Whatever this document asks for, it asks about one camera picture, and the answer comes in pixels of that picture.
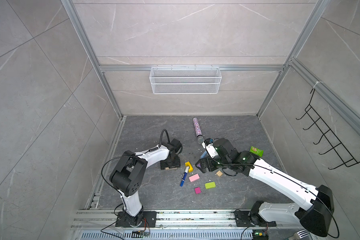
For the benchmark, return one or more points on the lime green block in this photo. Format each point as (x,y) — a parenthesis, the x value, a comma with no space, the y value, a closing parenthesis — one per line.
(210,185)

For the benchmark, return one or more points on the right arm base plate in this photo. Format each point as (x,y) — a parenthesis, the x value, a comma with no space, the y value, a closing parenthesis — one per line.
(248,219)

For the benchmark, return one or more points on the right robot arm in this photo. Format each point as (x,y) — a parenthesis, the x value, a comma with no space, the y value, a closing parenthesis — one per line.
(312,207)

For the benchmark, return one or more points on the yellow arch block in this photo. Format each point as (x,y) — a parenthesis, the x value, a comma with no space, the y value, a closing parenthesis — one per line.
(189,166)

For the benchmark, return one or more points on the pink block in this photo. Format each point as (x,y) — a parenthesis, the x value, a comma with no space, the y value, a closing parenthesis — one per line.
(194,178)

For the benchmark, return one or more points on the black wire hook rack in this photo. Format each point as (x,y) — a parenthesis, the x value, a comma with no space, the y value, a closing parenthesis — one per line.
(328,134)

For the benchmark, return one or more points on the green circuit board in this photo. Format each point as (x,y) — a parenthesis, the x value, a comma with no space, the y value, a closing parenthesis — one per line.
(260,235)

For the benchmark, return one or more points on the blue white marker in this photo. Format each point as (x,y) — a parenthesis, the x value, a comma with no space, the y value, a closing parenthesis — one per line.
(184,176)

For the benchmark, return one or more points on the small natural wood cube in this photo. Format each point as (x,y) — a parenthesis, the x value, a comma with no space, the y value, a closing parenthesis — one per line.
(219,173)

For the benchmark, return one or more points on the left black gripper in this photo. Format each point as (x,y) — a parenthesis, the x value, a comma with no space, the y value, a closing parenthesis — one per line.
(178,164)

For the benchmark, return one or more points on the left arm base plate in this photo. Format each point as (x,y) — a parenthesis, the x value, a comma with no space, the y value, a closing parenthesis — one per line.
(141,220)

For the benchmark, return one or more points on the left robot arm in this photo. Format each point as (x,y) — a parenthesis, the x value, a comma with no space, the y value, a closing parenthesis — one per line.
(128,174)

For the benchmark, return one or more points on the light blue block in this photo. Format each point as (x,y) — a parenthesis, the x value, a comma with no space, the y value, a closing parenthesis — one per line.
(204,155)

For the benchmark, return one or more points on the glitter sprinkle tube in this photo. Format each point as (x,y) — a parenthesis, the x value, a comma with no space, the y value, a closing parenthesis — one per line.
(198,131)

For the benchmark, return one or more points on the white wire mesh basket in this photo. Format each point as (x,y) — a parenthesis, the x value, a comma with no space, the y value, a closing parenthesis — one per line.
(185,80)

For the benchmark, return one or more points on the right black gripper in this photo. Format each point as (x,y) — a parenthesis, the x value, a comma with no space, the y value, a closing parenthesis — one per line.
(208,159)

